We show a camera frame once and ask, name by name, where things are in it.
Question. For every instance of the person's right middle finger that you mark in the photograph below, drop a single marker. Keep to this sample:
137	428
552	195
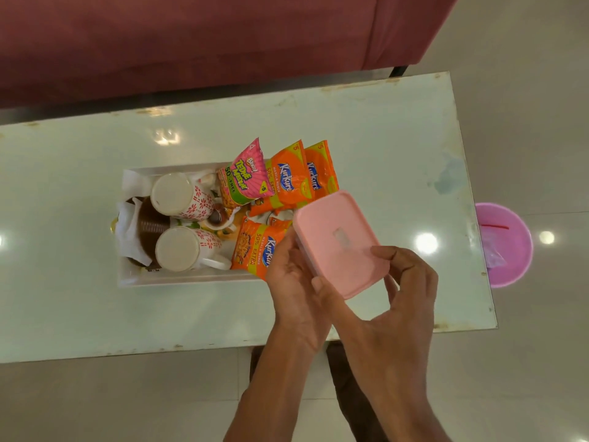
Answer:
391	289

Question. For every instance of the person's left hand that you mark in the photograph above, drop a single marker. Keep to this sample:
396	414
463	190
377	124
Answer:
294	294

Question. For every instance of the person's left thumb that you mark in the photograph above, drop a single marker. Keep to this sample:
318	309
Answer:
287	246

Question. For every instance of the pink snack packet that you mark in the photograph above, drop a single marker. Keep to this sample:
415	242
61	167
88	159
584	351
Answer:
246	177

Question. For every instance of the stack of brown plastic cups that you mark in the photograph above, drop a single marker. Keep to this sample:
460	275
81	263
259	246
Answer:
149	225

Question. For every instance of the person's left forearm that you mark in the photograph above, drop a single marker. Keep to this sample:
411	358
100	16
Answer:
267	395

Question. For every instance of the pink plastic bucket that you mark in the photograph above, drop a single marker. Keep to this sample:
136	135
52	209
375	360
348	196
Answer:
515	253

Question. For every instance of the white mug red floral print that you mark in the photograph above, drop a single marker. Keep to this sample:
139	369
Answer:
182	195
188	249

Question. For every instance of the person's right forearm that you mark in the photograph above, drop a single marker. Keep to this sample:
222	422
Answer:
405	418

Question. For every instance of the orange snack packet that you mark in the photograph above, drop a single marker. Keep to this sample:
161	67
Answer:
278	219
255	250
287	179
322	172

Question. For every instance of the white paper napkin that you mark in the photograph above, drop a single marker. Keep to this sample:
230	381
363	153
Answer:
131	234

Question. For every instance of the person's right thumb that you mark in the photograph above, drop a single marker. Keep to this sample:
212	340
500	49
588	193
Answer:
329	296

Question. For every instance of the pink lidded plastic container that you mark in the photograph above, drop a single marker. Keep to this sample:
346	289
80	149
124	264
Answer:
338	239

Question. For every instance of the clear plastic bag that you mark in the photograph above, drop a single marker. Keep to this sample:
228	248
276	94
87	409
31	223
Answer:
492	250

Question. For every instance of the person's right hand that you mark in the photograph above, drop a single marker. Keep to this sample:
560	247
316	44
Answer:
395	345

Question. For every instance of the maroon sofa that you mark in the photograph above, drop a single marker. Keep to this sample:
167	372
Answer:
184	41

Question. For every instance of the small white brown ceramic cup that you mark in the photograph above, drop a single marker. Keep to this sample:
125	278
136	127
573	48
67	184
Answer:
218	218

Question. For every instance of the white rectangular tray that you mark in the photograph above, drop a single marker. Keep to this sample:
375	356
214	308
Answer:
184	278

